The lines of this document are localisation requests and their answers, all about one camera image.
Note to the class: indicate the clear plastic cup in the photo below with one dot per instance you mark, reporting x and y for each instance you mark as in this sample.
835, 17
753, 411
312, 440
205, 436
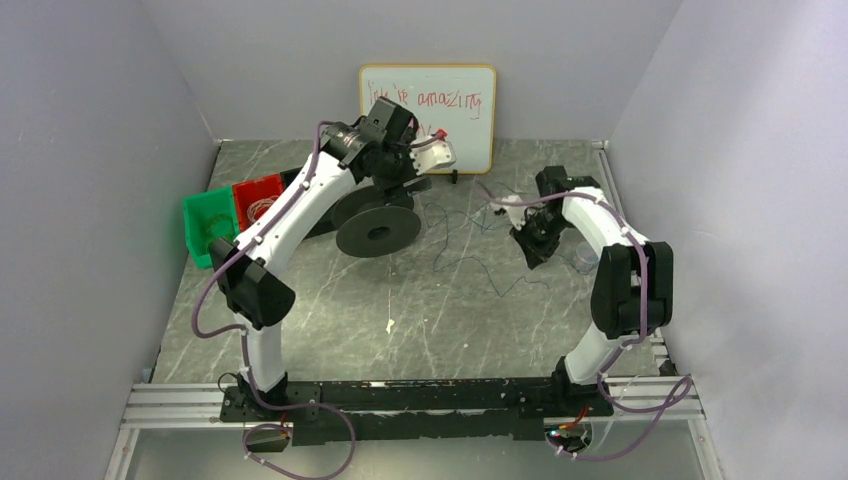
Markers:
585, 258

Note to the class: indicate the green plastic bin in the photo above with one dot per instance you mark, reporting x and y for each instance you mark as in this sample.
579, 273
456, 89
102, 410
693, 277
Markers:
207, 217

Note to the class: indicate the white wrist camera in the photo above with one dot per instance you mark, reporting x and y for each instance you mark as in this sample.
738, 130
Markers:
432, 153
513, 208

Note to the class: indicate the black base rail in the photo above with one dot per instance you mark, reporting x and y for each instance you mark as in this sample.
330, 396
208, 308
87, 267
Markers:
522, 409

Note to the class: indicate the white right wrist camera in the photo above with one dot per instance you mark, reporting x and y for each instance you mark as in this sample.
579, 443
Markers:
513, 208

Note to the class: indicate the black cable spool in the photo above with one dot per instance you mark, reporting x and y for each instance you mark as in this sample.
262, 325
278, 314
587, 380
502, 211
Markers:
368, 225

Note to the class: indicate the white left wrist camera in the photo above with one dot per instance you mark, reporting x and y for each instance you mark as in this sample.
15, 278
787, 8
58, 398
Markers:
432, 153

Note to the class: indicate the aluminium frame rail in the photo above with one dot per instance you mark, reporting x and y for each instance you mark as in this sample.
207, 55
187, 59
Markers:
657, 430

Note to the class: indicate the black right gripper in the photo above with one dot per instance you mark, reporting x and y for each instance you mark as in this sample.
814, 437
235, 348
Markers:
534, 237

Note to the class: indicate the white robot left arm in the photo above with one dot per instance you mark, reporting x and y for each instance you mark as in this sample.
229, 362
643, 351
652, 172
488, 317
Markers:
363, 175

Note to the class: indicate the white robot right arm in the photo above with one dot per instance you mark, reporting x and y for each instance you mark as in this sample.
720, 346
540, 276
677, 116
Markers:
633, 283

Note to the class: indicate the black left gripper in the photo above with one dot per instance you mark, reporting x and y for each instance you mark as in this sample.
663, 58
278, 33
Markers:
403, 177

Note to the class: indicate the red plastic bin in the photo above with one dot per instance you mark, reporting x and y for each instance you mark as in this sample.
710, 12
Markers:
252, 198

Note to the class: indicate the whiteboard with red writing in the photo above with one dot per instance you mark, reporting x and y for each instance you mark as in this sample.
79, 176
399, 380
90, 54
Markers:
459, 99

